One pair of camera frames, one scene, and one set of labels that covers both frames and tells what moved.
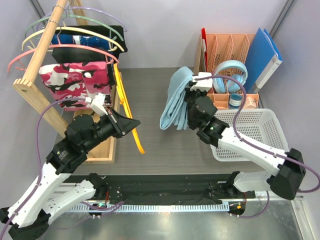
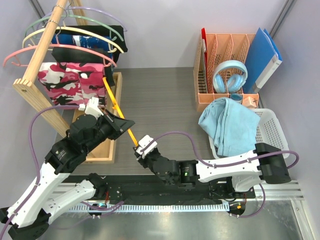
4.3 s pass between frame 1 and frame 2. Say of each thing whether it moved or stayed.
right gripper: moved
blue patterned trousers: stayed
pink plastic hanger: moved
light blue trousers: moved
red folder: stayed
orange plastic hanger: moved
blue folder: stayed
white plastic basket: stayed
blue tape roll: stayed
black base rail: stayed
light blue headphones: stayed
